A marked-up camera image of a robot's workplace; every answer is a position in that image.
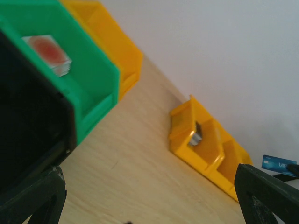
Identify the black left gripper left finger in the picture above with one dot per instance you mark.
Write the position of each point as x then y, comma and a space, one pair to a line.
40, 199

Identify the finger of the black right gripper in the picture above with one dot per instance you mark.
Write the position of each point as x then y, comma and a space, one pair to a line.
294, 169

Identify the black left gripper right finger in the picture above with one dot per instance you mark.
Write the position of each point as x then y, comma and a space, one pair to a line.
263, 197

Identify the yellow bin with red cards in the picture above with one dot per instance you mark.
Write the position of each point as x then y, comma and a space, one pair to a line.
224, 175

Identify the black card stack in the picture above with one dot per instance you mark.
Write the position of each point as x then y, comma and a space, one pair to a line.
196, 136

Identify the yellow bin with black cards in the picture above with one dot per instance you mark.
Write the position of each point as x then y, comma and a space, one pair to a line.
209, 153

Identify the red round card stack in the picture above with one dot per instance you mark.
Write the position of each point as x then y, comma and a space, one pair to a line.
50, 52

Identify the green bin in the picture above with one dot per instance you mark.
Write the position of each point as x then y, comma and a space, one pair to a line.
92, 83

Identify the yellow bin left side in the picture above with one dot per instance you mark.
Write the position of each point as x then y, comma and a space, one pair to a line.
107, 34

